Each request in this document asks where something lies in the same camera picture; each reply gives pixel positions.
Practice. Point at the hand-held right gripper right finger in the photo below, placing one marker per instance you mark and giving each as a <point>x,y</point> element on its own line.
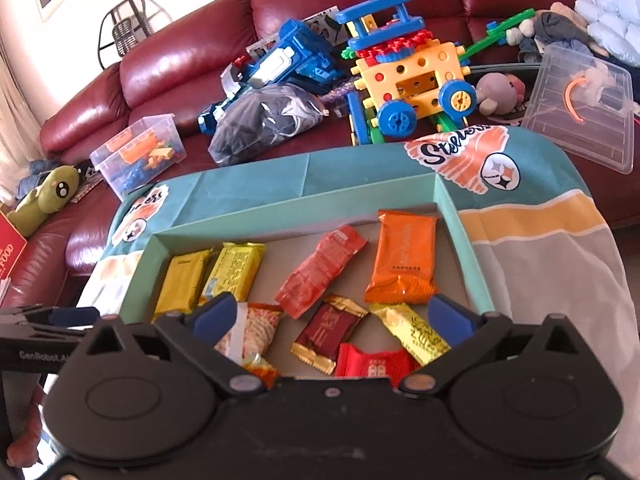
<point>448,316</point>

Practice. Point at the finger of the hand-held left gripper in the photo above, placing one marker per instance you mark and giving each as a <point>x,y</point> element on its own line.
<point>75,316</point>

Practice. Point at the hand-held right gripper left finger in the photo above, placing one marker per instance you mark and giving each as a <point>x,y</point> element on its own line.
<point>215,312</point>

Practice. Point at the long yellow printed snack packet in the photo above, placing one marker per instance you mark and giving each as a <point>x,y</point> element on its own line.
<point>410,332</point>

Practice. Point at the noodle print snack packet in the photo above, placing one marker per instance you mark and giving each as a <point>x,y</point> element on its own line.
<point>255,330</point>

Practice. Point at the plain yellow snack packet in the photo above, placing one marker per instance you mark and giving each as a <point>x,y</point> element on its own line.
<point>182,280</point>

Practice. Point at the shiny yellow snack packet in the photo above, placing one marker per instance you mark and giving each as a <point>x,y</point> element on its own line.
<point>235,270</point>

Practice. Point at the teal cardboard box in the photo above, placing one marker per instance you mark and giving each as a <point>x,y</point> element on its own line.
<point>470,260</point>

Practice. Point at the orange foil snack packet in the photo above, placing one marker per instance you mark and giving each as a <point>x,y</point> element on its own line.
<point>402,260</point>

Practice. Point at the small orange green snack packet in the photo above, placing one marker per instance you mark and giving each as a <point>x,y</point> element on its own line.
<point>262,370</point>

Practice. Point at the bright red snack packet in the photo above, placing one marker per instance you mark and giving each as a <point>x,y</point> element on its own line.
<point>370,360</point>

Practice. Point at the orange-red long snack packet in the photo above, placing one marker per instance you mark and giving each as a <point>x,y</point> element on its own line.
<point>315,275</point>

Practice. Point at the dark red gold-edged snack packet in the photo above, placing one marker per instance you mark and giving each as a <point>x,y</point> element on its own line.
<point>327,330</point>

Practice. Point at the person's left hand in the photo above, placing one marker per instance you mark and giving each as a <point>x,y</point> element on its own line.
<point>30,435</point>

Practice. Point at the red cardboard box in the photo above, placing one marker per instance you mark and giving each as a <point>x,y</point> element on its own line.
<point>10,255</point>

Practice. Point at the printed blanket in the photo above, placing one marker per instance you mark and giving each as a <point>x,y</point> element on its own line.
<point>540,260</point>

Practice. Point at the green plush toy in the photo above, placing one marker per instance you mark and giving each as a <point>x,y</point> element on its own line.
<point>47,200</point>

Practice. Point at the blue denim garment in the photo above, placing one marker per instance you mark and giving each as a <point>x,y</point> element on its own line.
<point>35,175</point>

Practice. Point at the clear bin of toy blocks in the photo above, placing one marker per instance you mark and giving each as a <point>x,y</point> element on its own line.
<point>137,152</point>

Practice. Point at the clear bag of dark clothes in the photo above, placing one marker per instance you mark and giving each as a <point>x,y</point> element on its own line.
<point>265,122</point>

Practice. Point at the pink plush toy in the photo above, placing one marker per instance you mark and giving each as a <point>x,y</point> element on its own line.
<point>500,92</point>

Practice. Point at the yellow blue toy vehicle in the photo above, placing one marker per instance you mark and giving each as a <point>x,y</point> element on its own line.
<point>410,75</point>

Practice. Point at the dark red leather sofa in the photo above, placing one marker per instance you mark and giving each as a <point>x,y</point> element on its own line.
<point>200,45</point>

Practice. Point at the green toy rod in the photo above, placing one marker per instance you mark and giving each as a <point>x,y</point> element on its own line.
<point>500,30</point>

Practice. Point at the grey garment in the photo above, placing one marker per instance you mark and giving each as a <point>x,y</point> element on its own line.
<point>555,27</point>

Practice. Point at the picture card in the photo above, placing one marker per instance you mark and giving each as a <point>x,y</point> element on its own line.
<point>322,22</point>

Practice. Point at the light blue down jacket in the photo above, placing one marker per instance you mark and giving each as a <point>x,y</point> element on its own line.
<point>612,20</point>

